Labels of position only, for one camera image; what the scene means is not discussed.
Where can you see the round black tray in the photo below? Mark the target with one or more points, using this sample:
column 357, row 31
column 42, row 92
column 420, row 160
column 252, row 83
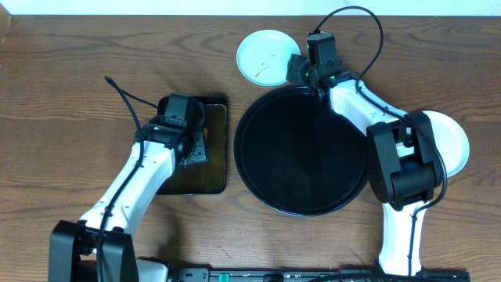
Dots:
column 298, row 156

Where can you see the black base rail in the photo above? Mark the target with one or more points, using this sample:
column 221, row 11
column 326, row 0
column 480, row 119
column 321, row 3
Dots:
column 350, row 274

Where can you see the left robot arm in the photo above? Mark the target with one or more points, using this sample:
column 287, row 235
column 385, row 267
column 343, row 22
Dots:
column 99, row 246

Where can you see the green plate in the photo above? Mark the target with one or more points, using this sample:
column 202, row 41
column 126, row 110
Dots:
column 451, row 141

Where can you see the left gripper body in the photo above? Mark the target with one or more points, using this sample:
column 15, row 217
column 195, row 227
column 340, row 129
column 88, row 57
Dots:
column 197, row 148

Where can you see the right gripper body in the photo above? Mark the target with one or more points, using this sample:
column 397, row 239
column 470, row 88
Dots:
column 300, row 72

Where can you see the rectangular black water tray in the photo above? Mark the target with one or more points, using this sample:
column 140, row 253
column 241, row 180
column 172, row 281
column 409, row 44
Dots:
column 208, row 177

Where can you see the green plate stained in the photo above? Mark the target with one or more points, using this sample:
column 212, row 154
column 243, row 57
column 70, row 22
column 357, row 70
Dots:
column 262, row 57

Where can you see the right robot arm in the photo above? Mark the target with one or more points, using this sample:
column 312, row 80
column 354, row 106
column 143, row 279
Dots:
column 405, row 164

